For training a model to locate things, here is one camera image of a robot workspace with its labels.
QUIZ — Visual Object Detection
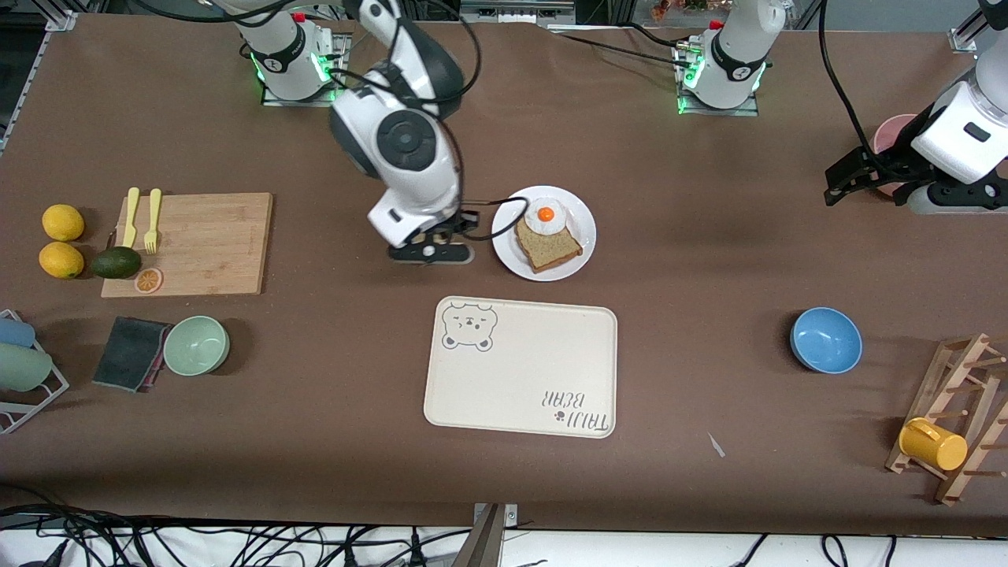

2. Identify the wooden peg drying rack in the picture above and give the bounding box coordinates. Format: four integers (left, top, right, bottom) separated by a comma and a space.
884, 332, 1008, 506

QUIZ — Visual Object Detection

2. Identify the black floor cable tangle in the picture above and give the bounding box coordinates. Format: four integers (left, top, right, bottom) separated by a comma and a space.
0, 504, 473, 567

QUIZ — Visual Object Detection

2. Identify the white wire cup rack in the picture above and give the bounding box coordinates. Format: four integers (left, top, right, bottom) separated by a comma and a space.
0, 309, 70, 435

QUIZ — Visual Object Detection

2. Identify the pale green bowl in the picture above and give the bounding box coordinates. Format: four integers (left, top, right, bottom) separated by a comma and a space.
163, 316, 231, 376

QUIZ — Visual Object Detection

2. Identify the wooden cutting board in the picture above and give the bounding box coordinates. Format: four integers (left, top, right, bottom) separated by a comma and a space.
101, 192, 274, 298

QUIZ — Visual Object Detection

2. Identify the white round plate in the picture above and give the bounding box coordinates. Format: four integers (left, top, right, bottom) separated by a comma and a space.
491, 185, 597, 282

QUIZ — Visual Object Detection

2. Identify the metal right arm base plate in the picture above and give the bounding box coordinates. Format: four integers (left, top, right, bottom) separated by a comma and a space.
261, 35, 346, 107

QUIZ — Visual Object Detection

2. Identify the dark green avocado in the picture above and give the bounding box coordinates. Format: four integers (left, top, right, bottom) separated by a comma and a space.
91, 246, 143, 280

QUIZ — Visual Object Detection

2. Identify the black table cable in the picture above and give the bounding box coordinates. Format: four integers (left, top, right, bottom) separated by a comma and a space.
547, 24, 698, 68

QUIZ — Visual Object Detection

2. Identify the pale yellow plastic fork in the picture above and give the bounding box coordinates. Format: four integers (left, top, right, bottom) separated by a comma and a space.
144, 188, 162, 255

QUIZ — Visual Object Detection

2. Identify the light blue cup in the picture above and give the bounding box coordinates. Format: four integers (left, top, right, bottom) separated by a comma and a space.
0, 317, 36, 349

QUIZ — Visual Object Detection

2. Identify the dark grey folded cloth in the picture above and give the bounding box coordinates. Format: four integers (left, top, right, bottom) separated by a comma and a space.
92, 317, 172, 393

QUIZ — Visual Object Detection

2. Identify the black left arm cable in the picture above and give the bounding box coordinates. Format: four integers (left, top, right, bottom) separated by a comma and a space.
815, 0, 876, 158

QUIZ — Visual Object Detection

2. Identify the yellow plastic mug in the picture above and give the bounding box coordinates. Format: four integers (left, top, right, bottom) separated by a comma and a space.
899, 417, 969, 472

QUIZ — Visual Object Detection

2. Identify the blue bowl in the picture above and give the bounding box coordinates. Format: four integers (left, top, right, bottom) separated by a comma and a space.
790, 307, 863, 375

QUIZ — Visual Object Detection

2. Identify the brown bread slice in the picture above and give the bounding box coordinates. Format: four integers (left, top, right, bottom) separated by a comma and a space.
515, 217, 584, 274

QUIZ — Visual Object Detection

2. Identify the grey equipment box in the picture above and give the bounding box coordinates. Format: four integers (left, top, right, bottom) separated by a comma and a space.
459, 0, 577, 24

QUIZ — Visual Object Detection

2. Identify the metal table edge bracket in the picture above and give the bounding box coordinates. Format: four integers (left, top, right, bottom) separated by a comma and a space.
450, 502, 518, 567

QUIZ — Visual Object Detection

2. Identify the yellow lemon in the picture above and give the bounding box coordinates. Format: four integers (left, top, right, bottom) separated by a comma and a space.
42, 204, 85, 242
39, 242, 85, 280

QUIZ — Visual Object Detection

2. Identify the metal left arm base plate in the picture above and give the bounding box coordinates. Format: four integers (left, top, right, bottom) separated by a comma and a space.
676, 43, 761, 117

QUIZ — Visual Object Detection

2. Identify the grey green cup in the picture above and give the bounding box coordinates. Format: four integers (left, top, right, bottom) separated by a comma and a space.
0, 343, 54, 392

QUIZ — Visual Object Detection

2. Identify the cream bear print tray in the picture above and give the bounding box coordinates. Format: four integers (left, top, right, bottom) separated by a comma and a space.
424, 296, 618, 439

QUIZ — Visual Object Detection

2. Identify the pink bowl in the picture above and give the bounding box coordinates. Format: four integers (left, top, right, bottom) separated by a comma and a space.
872, 114, 921, 198

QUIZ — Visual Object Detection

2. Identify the toy fried egg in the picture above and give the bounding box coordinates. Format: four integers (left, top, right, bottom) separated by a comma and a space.
524, 197, 569, 235

